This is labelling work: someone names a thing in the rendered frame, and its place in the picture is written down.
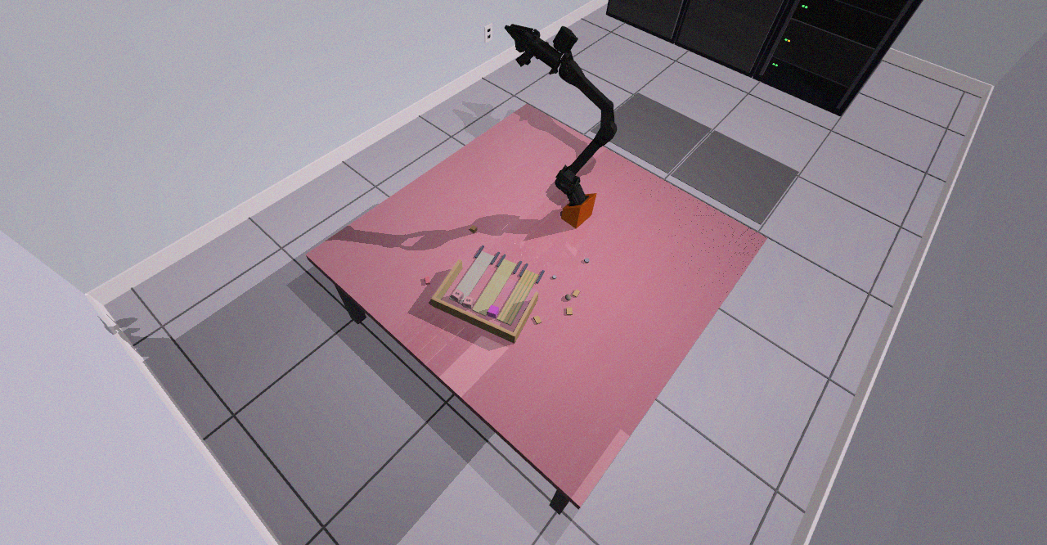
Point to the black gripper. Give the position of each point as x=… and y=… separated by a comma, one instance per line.
x=524, y=38

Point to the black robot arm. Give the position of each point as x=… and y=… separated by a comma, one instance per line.
x=570, y=72

